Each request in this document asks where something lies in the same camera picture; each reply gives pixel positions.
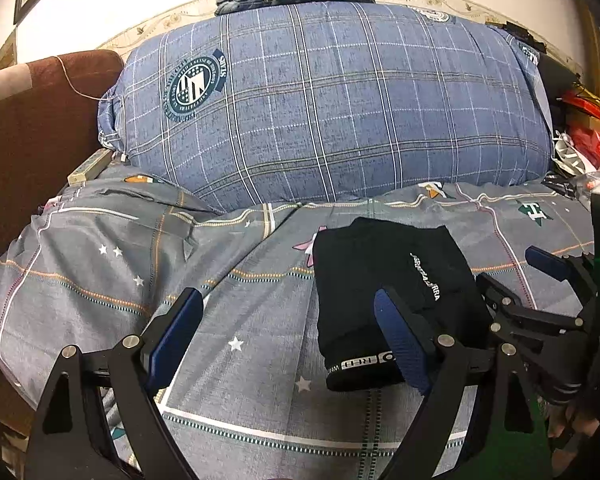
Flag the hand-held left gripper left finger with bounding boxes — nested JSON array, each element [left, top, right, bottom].
[[25, 287, 204, 480]]

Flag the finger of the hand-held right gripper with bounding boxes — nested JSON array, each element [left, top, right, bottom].
[[476, 272, 593, 361], [525, 245, 600, 321]]

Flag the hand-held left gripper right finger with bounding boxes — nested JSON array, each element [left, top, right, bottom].
[[373, 285, 553, 480]]

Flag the black pants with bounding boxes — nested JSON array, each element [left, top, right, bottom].
[[312, 217, 493, 393]]

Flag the person's right hand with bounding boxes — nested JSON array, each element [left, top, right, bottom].
[[547, 395, 600, 461]]

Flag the grey printed bedsheet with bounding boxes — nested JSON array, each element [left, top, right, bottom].
[[0, 170, 600, 480]]

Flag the clear plastic bag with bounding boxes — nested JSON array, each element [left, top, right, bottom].
[[570, 162, 600, 201]]

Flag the white printed plastic bag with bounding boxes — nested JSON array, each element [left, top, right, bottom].
[[552, 130, 596, 176]]

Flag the red packets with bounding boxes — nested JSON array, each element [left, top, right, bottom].
[[560, 87, 600, 171]]

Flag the brown sofa armrest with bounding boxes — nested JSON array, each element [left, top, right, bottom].
[[0, 50, 126, 426]]

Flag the blue plaid folded quilt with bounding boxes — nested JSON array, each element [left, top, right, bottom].
[[97, 2, 553, 211]]

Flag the white cloth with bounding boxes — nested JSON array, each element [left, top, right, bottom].
[[0, 62, 34, 109]]

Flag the dark blue jeans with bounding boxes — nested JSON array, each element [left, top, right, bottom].
[[215, 0, 376, 16]]

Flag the pale wooden bed rail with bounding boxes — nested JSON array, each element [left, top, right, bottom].
[[67, 152, 114, 187]]

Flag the thin white cord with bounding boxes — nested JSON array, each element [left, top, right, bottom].
[[54, 55, 107, 102]]

